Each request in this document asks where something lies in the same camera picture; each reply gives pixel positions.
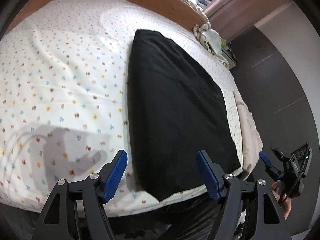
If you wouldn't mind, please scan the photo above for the white floral bed sheet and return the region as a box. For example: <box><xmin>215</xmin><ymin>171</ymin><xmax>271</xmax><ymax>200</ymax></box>
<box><xmin>1</xmin><ymin>0</ymin><xmax>243</xmax><ymax>212</ymax></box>

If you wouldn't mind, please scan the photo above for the crumpled white patterned cloth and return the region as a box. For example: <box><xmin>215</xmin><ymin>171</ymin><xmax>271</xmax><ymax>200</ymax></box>
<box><xmin>193</xmin><ymin>23</ymin><xmax>229</xmax><ymax>69</ymax></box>

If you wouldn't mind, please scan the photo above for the small green white box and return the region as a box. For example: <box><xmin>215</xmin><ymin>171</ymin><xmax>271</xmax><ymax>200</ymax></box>
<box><xmin>221</xmin><ymin>38</ymin><xmax>237</xmax><ymax>69</ymax></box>

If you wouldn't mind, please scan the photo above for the beige cloth at bed edge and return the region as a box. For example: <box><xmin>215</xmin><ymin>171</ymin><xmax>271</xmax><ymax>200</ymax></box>
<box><xmin>233</xmin><ymin>90</ymin><xmax>263</xmax><ymax>180</ymax></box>

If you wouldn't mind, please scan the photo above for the black jacket with yellow patch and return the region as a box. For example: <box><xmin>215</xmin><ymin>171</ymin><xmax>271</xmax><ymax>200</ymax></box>
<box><xmin>128</xmin><ymin>29</ymin><xmax>240</xmax><ymax>201</ymax></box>

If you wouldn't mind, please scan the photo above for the pink curtain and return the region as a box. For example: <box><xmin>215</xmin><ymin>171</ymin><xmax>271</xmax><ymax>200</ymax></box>
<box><xmin>203</xmin><ymin>0</ymin><xmax>291</xmax><ymax>42</ymax></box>

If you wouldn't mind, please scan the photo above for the person's right hand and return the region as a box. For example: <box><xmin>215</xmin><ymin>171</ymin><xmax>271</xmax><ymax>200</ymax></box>
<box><xmin>271</xmin><ymin>182</ymin><xmax>292</xmax><ymax>219</ymax></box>

